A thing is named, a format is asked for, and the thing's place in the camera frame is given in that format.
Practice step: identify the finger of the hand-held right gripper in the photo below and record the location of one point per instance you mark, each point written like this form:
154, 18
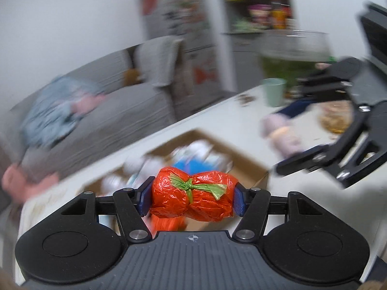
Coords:
308, 160
329, 80

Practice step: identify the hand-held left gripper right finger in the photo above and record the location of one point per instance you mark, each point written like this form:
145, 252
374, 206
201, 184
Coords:
238, 201

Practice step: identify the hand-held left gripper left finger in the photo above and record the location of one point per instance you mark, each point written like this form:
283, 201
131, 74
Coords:
145, 200

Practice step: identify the white purple-print plastic bag bundle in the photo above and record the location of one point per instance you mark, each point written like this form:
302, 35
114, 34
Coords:
137, 164

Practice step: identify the pink cloth bundle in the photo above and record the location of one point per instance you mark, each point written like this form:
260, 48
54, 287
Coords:
281, 136

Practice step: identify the brown cardboard box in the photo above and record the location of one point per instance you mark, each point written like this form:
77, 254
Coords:
242, 163

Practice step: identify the orange plastic bag bundle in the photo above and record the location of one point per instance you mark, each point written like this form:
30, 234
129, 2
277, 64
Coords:
193, 196

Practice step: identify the small pink object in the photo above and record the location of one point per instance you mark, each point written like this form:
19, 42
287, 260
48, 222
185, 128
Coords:
323, 65

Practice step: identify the glass fish bowl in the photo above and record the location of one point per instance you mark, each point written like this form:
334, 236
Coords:
287, 63

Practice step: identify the green cup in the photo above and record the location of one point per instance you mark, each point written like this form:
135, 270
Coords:
273, 92

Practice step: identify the orange drink bottle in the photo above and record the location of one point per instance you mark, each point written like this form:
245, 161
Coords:
278, 13

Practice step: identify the pile of seed shells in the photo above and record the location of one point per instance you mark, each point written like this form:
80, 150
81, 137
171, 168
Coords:
245, 100

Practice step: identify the grey sofa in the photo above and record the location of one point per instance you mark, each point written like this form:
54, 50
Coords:
127, 111

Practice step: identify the grey cabinet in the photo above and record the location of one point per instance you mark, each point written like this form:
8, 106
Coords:
245, 48

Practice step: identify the purple snack bag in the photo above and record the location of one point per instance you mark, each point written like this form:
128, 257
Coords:
259, 13

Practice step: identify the green artificial plant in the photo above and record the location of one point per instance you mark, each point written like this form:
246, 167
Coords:
242, 24

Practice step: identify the pink plastic chair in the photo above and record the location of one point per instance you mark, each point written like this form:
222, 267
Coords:
27, 184

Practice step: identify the brown plush toy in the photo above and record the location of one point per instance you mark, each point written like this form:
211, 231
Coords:
132, 78

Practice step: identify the light blue blanket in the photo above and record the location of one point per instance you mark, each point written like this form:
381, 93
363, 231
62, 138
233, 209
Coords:
51, 114

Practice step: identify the flower-sticker refrigerator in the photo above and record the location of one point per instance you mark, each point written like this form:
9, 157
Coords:
181, 36

